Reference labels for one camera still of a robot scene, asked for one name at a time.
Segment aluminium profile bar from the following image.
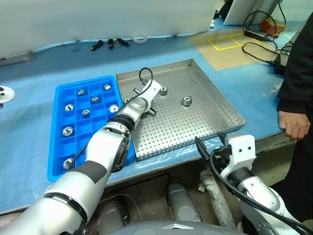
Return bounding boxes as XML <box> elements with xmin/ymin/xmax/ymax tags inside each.
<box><xmin>0</xmin><ymin>50</ymin><xmax>36</xmax><ymax>67</ymax></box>

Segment black power cable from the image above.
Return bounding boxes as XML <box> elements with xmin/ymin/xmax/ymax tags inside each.
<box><xmin>242</xmin><ymin>42</ymin><xmax>282</xmax><ymax>65</ymax></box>
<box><xmin>244</xmin><ymin>11</ymin><xmax>278</xmax><ymax>37</ymax></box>

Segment white backdrop panel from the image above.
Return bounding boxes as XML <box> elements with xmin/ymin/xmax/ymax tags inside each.
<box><xmin>0</xmin><ymin>0</ymin><xmax>218</xmax><ymax>58</ymax></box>

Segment brown cardboard sheet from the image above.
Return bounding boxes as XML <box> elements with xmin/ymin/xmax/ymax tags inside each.
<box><xmin>190</xmin><ymin>29</ymin><xmax>294</xmax><ymax>71</ymax></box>

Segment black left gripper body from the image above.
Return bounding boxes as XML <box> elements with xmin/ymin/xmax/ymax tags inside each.
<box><xmin>133</xmin><ymin>87</ymin><xmax>157</xmax><ymax>116</ymax></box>

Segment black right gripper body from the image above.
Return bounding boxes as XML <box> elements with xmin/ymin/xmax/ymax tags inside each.
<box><xmin>211</xmin><ymin>145</ymin><xmax>232</xmax><ymax>171</ymax></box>

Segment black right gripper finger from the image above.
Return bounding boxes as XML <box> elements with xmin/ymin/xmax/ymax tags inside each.
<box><xmin>195</xmin><ymin>136</ymin><xmax>212</xmax><ymax>162</ymax></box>
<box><xmin>216</xmin><ymin>131</ymin><xmax>230</xmax><ymax>146</ymax></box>

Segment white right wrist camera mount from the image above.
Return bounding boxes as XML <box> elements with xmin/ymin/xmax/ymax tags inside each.
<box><xmin>221</xmin><ymin>134</ymin><xmax>257</xmax><ymax>177</ymax></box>

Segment white round device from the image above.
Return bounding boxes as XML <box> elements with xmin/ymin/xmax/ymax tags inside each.
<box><xmin>0</xmin><ymin>86</ymin><xmax>16</xmax><ymax>108</ymax></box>

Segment dark grey rounded shell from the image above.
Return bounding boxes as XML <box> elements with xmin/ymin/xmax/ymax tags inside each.
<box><xmin>167</xmin><ymin>182</ymin><xmax>202</xmax><ymax>222</ymax></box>
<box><xmin>99</xmin><ymin>198</ymin><xmax>130</xmax><ymax>235</ymax></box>

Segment grey body shell with emblem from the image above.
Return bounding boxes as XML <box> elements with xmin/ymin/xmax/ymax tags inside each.
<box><xmin>117</xmin><ymin>220</ymin><xmax>243</xmax><ymax>235</ymax></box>

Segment blue compartment tray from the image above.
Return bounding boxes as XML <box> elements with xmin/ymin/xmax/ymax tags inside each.
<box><xmin>46</xmin><ymin>75</ymin><xmax>135</xmax><ymax>183</ymax></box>

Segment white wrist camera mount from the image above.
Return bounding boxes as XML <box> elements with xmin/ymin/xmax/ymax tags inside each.
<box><xmin>141</xmin><ymin>82</ymin><xmax>162</xmax><ymax>102</ymax></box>
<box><xmin>221</xmin><ymin>134</ymin><xmax>257</xmax><ymax>177</ymax></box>

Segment dusty white wrapped leg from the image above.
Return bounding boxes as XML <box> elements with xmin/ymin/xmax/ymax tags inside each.
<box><xmin>198</xmin><ymin>168</ymin><xmax>237</xmax><ymax>230</ymax></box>

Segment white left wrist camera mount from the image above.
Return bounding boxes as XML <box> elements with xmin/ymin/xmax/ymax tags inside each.
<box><xmin>141</xmin><ymin>82</ymin><xmax>162</xmax><ymax>102</ymax></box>

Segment white leaning panel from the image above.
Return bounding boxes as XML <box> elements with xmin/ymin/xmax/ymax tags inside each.
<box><xmin>224</xmin><ymin>0</ymin><xmax>279</xmax><ymax>25</ymax></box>

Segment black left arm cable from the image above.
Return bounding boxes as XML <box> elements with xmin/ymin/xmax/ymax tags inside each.
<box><xmin>66</xmin><ymin>67</ymin><xmax>155</xmax><ymax>172</ymax></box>

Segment bystander in black clothes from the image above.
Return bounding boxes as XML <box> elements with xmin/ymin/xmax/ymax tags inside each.
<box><xmin>268</xmin><ymin>13</ymin><xmax>313</xmax><ymax>228</ymax></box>

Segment perforated metal tray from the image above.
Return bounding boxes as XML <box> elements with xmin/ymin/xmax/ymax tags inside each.
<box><xmin>114</xmin><ymin>58</ymin><xmax>247</xmax><ymax>162</ymax></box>

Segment blue table mat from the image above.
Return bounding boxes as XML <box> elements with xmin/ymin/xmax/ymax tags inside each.
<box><xmin>0</xmin><ymin>21</ymin><xmax>309</xmax><ymax>215</ymax></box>

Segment bystander bare hand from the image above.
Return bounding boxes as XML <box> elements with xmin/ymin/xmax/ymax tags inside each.
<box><xmin>278</xmin><ymin>110</ymin><xmax>311</xmax><ymax>141</ymax></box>

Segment black power strip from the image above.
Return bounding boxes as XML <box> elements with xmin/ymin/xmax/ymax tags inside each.
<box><xmin>244</xmin><ymin>29</ymin><xmax>273</xmax><ymax>42</ymax></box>

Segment brown block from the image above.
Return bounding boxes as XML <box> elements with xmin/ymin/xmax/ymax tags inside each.
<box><xmin>259</xmin><ymin>18</ymin><xmax>284</xmax><ymax>35</ymax></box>

